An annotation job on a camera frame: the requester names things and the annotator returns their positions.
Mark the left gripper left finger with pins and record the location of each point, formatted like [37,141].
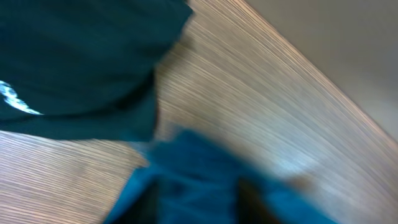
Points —
[138,203]

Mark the blue polo shirt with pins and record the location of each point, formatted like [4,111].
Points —
[198,183]

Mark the black folded polo shirt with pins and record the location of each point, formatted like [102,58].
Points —
[83,69]

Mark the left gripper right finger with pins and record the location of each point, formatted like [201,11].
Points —
[251,210]

